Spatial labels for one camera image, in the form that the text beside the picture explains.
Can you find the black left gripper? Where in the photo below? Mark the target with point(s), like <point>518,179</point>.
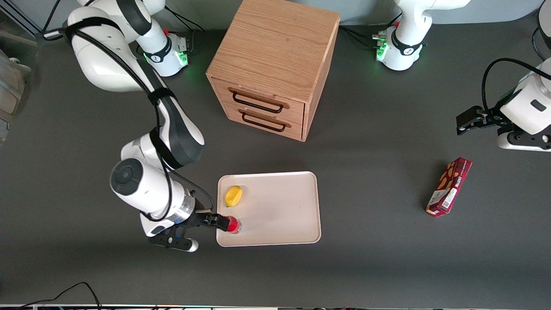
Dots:
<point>487,119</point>

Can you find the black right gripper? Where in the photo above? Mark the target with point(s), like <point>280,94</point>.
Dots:
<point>199,219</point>

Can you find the red coke bottle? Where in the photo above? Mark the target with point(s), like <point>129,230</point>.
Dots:
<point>233,225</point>

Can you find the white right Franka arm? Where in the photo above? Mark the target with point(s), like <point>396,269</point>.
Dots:
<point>129,181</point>

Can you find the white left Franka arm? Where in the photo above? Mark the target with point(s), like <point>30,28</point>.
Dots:
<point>409,26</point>

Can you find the cream rectangular plastic tray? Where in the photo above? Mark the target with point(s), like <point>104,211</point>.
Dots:
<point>280,206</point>

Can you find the yellow toy lemon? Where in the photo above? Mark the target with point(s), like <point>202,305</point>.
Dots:
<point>233,196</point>

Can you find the red snack box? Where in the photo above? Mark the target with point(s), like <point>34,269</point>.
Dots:
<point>450,185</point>

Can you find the wooden drawer front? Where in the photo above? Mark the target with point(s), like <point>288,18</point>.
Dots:
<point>220,91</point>
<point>297,128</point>

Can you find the wooden two-drawer cabinet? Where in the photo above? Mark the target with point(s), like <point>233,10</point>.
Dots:
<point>275,43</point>

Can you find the grey padded chair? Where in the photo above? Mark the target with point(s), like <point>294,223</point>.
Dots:
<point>8,94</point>

